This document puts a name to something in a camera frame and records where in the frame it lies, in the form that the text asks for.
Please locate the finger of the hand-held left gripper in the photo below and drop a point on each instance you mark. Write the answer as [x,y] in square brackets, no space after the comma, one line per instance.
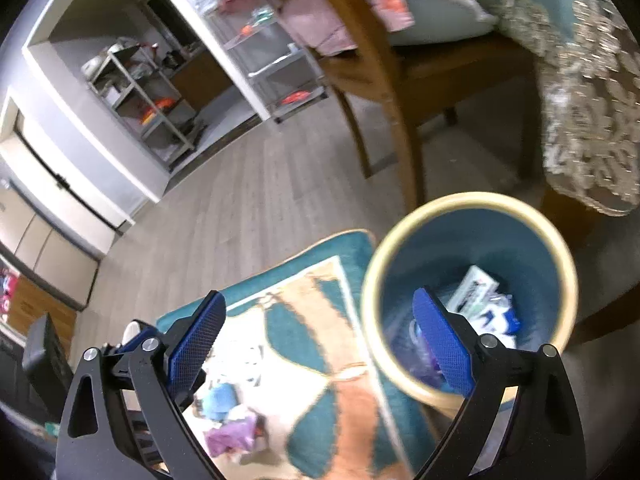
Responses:
[134,342]

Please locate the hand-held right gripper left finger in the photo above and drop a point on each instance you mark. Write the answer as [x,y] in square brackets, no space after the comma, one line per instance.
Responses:
[195,350]

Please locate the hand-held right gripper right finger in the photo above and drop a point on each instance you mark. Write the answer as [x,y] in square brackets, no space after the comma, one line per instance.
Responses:
[445,347]

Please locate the purple spray bottle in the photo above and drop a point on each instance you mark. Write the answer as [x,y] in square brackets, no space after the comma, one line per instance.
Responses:
[427,362]

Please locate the blue wet wipes packet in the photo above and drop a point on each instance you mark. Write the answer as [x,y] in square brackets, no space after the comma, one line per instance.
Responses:
[500,321]

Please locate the green and white medicine box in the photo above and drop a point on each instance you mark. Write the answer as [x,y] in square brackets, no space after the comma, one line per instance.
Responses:
[472,287]

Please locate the teal bin with cream rim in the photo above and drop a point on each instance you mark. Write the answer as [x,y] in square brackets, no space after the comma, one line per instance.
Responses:
[500,240]

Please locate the white tissue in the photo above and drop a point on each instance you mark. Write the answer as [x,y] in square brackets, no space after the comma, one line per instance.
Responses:
[242,360]

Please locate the blue face mask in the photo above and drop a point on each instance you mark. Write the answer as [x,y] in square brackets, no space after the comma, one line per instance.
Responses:
[220,400]

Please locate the purple plastic bag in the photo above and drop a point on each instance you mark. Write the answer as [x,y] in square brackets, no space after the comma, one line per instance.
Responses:
[232,435]

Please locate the beige cabinet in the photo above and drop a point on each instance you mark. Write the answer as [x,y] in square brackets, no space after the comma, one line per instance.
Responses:
[50,260]

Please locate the teal and beige printed mat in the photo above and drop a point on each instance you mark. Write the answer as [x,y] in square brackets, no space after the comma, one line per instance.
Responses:
[300,360]

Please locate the white wardrobe door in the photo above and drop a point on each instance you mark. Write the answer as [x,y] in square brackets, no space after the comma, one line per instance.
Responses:
[75,195]

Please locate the metal shelf rack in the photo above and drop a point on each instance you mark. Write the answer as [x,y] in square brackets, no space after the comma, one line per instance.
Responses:
[150,110]

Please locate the wooden chair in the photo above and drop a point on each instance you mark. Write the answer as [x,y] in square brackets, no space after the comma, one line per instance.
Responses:
[390,110]

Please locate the teal lace tablecloth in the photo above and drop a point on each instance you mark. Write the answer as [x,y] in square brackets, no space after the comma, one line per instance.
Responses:
[590,110]

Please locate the white rolling cart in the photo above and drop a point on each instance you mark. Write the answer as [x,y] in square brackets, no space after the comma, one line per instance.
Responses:
[280,75]

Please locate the white pillow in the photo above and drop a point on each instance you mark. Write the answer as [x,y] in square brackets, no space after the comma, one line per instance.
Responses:
[440,10]

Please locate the pink seat cushion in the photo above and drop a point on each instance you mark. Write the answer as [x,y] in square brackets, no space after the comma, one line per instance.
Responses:
[320,25]

